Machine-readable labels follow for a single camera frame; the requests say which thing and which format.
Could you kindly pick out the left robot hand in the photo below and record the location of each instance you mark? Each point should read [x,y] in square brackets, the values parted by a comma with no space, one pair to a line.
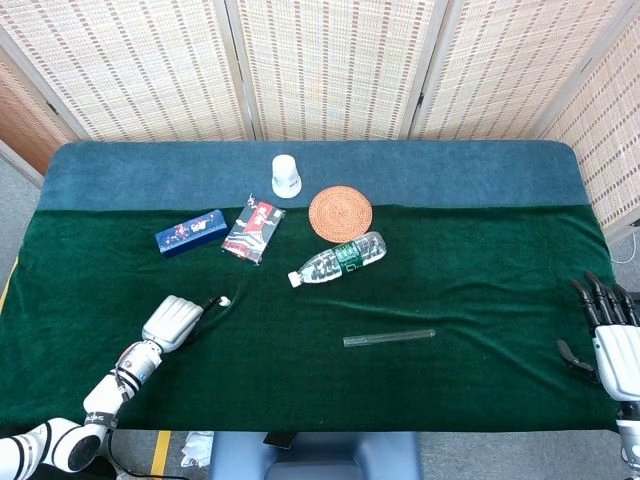
[172,322]

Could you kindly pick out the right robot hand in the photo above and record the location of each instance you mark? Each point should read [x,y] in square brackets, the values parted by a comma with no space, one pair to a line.
[617,355]

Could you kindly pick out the small white cap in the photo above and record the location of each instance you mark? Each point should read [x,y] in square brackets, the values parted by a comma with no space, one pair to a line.
[225,301]

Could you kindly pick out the clear glass test tube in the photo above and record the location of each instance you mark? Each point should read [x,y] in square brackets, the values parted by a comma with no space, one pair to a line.
[390,337]

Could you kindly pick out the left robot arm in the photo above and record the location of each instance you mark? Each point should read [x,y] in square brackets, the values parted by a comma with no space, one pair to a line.
[107,395]

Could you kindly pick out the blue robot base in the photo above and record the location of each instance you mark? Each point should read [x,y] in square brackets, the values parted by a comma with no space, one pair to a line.
[315,457]

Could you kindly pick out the blue rectangular printed box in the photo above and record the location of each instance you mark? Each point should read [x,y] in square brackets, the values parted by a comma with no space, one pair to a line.
[191,233]

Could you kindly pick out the red black illustrated box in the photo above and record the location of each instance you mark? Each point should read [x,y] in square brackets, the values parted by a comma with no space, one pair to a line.
[254,231]

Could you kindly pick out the crumpled white paper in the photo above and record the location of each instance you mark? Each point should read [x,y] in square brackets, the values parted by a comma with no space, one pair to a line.
[196,450]

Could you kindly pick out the flat black device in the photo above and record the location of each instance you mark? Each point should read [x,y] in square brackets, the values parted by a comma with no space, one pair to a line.
[280,440]

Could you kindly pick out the green velvet table cloth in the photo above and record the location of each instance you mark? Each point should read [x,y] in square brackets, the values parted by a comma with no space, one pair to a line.
[450,310]

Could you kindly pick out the clear plastic water bottle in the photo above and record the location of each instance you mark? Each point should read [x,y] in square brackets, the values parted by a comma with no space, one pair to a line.
[335,260]

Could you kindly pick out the white paper cup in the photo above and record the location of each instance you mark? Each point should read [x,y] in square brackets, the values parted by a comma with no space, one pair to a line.
[286,175]

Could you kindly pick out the round woven orange coaster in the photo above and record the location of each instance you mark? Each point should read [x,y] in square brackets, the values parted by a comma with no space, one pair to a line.
[340,211]

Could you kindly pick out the light woven screen panel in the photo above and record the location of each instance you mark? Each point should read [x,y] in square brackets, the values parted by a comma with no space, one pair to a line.
[140,70]
[500,70]
[610,150]
[335,70]

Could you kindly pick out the brown woven screen panel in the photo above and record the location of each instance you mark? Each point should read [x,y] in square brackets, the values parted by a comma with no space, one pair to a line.
[25,125]

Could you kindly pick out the blue table cloth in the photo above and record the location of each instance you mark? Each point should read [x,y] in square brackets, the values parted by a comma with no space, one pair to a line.
[450,172]

